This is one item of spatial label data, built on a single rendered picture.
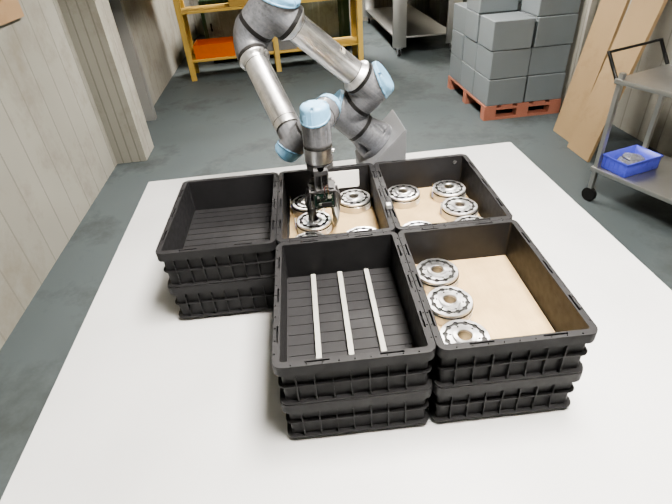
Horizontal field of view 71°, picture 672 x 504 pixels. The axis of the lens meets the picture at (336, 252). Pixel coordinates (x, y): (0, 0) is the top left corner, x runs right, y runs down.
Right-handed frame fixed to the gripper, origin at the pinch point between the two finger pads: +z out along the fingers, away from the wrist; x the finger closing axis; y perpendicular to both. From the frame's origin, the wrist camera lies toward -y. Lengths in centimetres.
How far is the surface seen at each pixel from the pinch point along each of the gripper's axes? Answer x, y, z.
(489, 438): 28, 64, 15
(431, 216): 31.6, -0.2, 2.0
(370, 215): 13.9, -4.1, 2.0
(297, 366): -8, 60, -8
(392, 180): 23.2, -18.3, -1.6
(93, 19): -147, -261, -24
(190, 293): -37.0, 20.5, 5.2
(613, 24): 213, -221, 1
